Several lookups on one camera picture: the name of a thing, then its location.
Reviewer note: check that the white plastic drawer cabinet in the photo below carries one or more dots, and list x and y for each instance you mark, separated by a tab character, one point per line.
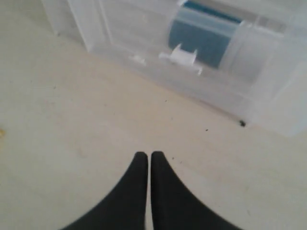
285	114

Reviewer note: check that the white bottle teal label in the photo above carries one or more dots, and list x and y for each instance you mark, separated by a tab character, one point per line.
201	34

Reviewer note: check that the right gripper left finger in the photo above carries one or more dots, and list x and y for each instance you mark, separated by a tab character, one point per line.
124	206

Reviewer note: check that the bottom wide clear drawer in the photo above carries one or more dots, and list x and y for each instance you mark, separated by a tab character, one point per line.
205	86

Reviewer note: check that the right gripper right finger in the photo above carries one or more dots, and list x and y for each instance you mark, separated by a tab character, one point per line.
174	206

